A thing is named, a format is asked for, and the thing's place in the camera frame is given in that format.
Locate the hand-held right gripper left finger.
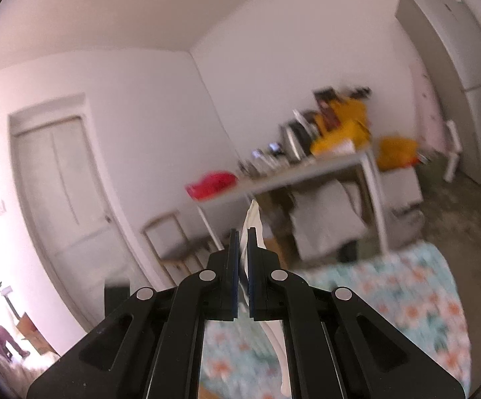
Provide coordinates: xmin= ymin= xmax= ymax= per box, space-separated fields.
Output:
xmin=27 ymin=228 xmax=241 ymax=399

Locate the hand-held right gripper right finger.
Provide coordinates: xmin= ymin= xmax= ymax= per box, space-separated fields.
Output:
xmin=246 ymin=228 xmax=466 ymax=399

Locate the white rice paddle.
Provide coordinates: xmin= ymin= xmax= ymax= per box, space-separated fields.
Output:
xmin=240 ymin=199 xmax=286 ymax=396

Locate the wooden chair with dark seat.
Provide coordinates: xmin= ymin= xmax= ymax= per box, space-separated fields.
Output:
xmin=141 ymin=211 xmax=221 ymax=285

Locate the red plastic bag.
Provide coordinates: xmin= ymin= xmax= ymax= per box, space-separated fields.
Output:
xmin=185 ymin=171 xmax=239 ymax=200

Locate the grey white pillow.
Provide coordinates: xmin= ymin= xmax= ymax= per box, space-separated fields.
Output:
xmin=289 ymin=182 xmax=368 ymax=259

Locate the white curved desk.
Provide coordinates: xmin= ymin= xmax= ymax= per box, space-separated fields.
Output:
xmin=194 ymin=149 xmax=391 ymax=258

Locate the steel electric kettle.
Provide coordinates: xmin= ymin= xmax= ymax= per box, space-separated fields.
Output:
xmin=281 ymin=120 xmax=317 ymax=164

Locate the floral blue quilt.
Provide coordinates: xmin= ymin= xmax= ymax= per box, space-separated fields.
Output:
xmin=200 ymin=242 xmax=472 ymax=399

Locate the white storage box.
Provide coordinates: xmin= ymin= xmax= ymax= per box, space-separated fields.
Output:
xmin=379 ymin=166 xmax=423 ymax=213

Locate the yellow bag with clutter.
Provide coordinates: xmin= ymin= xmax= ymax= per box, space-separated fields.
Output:
xmin=310 ymin=86 xmax=372 ymax=158

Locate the yellow plastic bag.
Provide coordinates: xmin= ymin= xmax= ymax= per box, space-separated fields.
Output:
xmin=377 ymin=136 xmax=420 ymax=171

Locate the white plastic stool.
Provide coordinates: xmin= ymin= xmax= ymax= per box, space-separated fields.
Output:
xmin=443 ymin=120 xmax=462 ymax=182

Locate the pink floral rolled mat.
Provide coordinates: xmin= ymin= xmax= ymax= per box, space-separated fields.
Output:
xmin=408 ymin=56 xmax=445 ymax=155

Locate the silver refrigerator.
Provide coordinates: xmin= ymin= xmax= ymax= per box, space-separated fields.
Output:
xmin=395 ymin=0 xmax=481 ymax=186

